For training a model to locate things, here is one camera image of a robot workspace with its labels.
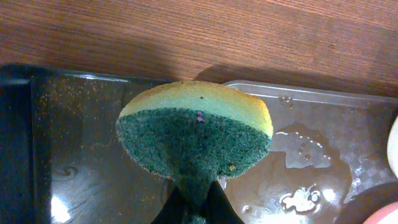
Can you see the black tray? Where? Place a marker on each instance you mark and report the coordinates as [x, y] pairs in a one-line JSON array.
[[61, 161]]

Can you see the white plate front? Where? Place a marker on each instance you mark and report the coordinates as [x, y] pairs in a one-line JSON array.
[[385, 215]]

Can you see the brown tray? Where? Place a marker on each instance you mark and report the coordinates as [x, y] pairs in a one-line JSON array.
[[328, 159]]

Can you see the white plate back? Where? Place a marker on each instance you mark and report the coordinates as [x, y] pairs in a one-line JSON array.
[[392, 147]]

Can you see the white plate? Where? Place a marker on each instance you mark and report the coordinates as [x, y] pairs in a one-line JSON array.
[[385, 215], [392, 147]]

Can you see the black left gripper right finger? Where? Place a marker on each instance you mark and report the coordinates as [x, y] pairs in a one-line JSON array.
[[217, 208]]

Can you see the green yellow sponge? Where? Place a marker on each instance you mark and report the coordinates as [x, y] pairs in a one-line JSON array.
[[194, 132]]

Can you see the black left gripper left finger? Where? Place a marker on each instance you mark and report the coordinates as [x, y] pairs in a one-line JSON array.
[[175, 210]]

